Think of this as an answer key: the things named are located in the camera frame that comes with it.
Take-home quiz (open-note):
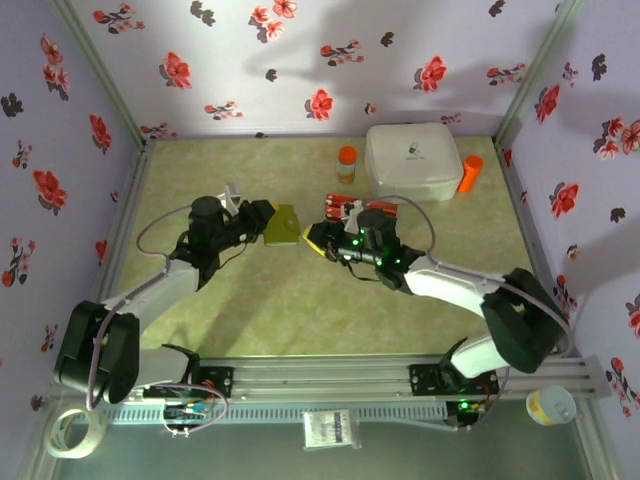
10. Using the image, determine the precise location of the orange cap pill bottle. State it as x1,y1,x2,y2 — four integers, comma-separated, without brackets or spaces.
336,145,358,185

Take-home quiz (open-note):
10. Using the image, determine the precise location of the white medicine box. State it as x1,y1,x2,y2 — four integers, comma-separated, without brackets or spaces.
363,123,464,203

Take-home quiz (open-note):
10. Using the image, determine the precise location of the orange plastic cylinder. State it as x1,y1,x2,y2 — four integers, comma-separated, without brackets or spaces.
457,154,485,194

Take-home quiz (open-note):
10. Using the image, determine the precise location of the plastic bag with label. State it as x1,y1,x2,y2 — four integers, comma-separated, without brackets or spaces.
302,408,362,451

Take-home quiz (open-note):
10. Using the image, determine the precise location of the clear tape roll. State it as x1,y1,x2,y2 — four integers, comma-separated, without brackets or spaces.
44,407,109,460

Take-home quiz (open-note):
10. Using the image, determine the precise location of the white yellow round container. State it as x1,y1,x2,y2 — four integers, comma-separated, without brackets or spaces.
524,384,577,427

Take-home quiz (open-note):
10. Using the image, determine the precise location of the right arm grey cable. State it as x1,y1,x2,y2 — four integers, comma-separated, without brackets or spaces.
397,194,574,354

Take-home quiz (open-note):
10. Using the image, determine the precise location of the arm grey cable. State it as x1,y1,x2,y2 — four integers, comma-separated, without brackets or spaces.
84,202,201,411
397,194,574,354

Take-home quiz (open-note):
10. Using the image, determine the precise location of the left arm grey cable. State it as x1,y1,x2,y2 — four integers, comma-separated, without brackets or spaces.
84,202,201,411

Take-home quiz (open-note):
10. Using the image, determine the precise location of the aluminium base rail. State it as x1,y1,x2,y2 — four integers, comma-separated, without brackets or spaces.
49,352,614,401

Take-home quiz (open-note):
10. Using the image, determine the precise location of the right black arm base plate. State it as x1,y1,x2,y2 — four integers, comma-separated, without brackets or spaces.
408,362,500,397

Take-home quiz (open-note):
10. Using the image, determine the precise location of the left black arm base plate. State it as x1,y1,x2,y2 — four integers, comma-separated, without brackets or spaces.
144,366,235,400

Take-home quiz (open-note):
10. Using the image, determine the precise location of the grey slotted cable duct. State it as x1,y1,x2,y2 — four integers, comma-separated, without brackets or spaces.
107,399,449,426

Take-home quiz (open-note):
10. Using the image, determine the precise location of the left controller board with wires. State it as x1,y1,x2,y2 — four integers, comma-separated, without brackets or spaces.
162,382,230,437

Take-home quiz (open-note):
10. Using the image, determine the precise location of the controller board with wires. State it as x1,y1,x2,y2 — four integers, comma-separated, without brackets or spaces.
446,397,490,432
162,382,230,437

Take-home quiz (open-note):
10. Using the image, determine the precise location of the aluminium frame post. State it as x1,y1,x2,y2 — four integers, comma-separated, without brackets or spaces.
49,0,157,154
493,0,587,147

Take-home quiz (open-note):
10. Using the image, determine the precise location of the right controller board with wires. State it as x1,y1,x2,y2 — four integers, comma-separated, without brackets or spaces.
446,397,490,432

